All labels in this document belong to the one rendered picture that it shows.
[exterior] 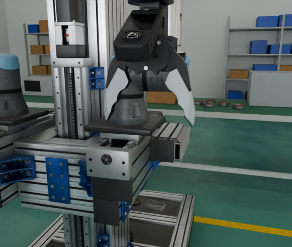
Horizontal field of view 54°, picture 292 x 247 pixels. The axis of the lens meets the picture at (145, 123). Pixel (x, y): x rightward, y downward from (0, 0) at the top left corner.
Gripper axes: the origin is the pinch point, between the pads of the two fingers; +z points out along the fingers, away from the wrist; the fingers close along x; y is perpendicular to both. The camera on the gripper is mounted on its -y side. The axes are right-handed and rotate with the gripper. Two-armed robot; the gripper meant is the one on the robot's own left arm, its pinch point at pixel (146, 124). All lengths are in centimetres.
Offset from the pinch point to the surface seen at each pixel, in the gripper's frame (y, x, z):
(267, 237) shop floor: 150, -50, 115
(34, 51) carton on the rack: 593, 442, -17
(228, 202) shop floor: 194, -24, 116
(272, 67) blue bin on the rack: 578, -107, 15
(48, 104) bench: 224, 168, 42
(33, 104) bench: 225, 187, 43
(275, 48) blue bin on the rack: 577, -108, -21
